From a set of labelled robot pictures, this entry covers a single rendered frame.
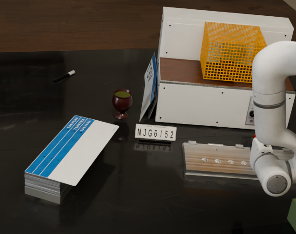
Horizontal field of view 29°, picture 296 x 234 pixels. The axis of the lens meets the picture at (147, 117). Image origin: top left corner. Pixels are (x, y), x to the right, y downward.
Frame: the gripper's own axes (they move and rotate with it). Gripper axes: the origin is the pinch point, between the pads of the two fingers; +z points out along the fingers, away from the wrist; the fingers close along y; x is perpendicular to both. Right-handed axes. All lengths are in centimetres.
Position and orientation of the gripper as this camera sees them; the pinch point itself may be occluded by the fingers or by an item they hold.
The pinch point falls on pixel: (256, 145)
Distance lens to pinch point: 202.9
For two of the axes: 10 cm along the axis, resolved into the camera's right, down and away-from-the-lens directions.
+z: -0.2, -3.2, 9.5
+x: 10.0, 0.8, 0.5
